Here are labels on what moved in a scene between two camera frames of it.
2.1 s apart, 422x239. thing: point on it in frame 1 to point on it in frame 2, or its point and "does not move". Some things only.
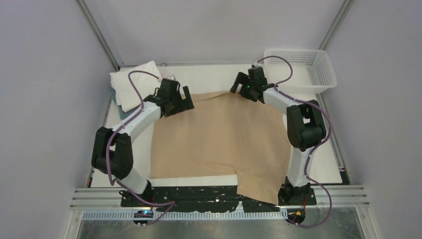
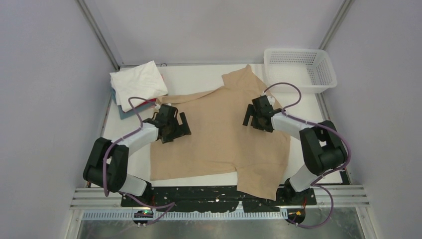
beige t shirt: [224, 134] does not move
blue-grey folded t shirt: [122, 114] does not move
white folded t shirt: [125, 95] does not move
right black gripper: [244, 79] to [252, 111]
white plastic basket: [313, 70] does not move
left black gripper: [184, 104] to [181, 130]
